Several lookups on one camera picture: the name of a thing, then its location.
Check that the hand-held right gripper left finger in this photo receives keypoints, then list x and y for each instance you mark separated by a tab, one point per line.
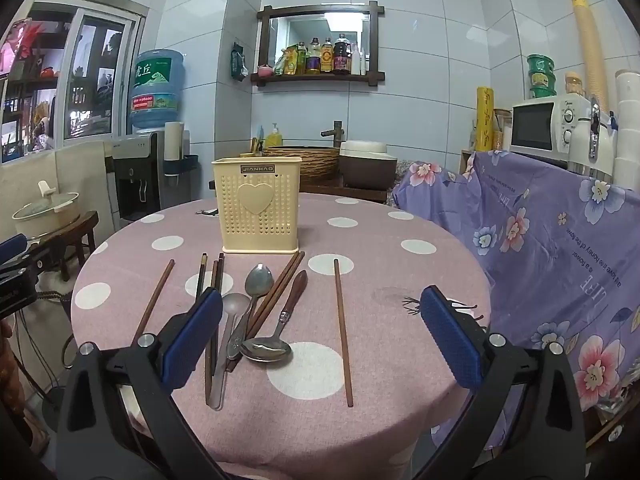
192	335

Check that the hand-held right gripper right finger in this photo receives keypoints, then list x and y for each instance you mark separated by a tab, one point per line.
450	340

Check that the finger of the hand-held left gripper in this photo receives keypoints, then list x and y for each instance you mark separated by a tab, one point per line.
17	280
12	246

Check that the translucent plastic spoon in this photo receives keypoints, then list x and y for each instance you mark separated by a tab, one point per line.
234	307

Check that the black chopstick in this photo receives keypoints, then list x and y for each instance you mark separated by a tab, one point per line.
201	275

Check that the all-metal spoon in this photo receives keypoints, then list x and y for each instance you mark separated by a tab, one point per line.
259	282

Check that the cream plastic utensil holder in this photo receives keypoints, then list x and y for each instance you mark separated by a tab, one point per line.
257	220

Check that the cream pot with glass lid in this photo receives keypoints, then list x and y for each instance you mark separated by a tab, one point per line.
45	217

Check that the wooden chair with cushion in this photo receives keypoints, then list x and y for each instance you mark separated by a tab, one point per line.
75	230

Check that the beige cloth cover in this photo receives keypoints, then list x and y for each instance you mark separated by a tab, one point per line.
30	175

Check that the purple floral cloth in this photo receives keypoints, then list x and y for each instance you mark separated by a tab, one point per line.
540	240

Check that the grey water dispenser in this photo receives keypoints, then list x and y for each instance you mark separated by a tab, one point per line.
132	180

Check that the wooden display shelf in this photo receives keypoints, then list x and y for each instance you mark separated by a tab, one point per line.
30	85

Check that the blue dispenser holder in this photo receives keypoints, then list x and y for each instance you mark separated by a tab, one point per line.
187	165

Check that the red teapot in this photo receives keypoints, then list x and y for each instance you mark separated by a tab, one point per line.
47	71

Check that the dark wooden washstand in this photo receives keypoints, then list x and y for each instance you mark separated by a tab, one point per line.
345	194

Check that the small wooden box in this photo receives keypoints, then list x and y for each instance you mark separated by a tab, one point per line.
467	161

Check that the brown and white rice cooker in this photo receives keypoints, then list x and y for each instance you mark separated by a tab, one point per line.
367	170

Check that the sliding glass window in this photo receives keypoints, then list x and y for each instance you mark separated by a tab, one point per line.
95	75

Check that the pink floral poster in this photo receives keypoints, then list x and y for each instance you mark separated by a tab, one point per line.
12	45

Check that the yellow soap pump bottle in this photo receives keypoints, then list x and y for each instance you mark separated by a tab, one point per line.
274	139

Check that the glass jar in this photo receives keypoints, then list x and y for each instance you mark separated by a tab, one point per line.
501	132

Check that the wicker wash basin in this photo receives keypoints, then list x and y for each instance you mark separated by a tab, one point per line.
320	162

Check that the blue water jug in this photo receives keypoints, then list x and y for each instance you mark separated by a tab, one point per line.
155	85

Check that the yellow wrapped roll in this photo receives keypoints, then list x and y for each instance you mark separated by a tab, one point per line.
484	120

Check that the white microwave oven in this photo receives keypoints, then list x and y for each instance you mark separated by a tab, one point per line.
530	127

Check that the bamboo tap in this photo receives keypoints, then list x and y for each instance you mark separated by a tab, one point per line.
336	135

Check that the small pink pot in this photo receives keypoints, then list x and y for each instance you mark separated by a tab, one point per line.
264	69

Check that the green hanging packet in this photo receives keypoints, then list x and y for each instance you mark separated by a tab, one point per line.
239	62

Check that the stack of white cups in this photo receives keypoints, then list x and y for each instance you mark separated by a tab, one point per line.
629	125

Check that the beige lidded jar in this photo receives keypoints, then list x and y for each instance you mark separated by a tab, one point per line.
575	84

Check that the row of condiment bottles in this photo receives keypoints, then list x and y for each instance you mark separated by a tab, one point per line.
327	60

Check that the wooden-framed mirror shelf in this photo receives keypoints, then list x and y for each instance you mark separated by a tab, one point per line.
295	30

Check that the tall stack of yellow cups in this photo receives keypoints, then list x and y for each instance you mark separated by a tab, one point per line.
590	50

